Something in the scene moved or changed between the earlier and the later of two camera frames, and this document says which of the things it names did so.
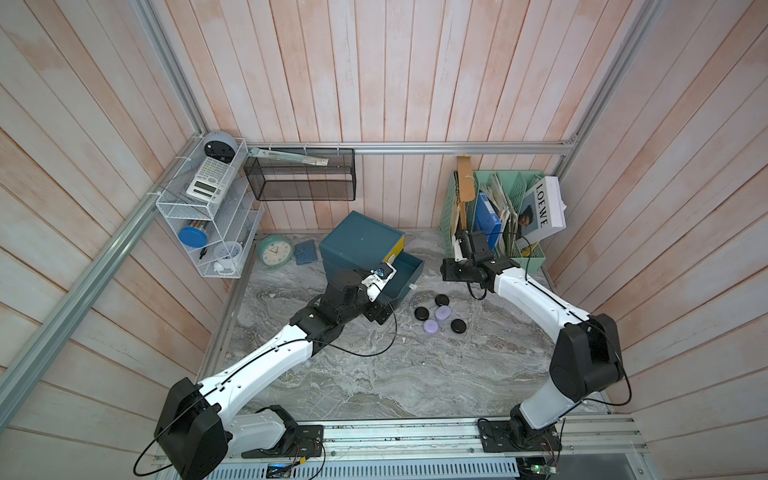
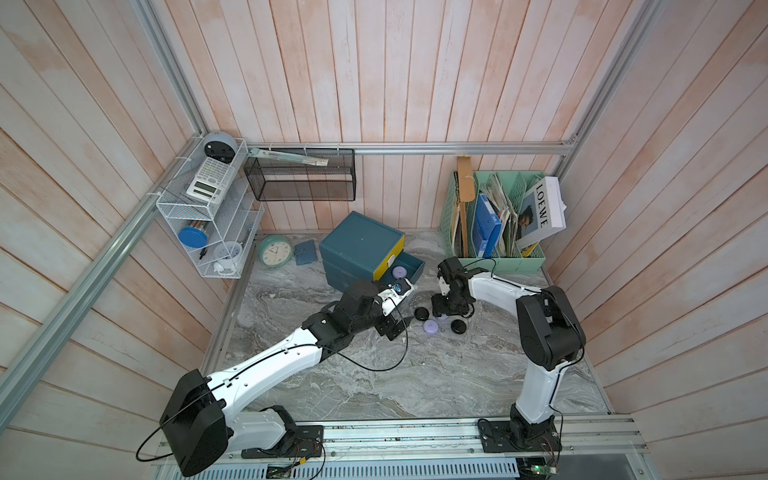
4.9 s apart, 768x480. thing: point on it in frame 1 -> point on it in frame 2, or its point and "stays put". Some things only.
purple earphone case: x=430 y=326 stays put
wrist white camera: x=378 y=278 -> x=394 y=295
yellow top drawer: x=399 y=247 stays put
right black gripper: x=446 y=269 -> x=437 y=306
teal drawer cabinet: x=358 y=243 stays put
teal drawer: x=409 y=269 stays put
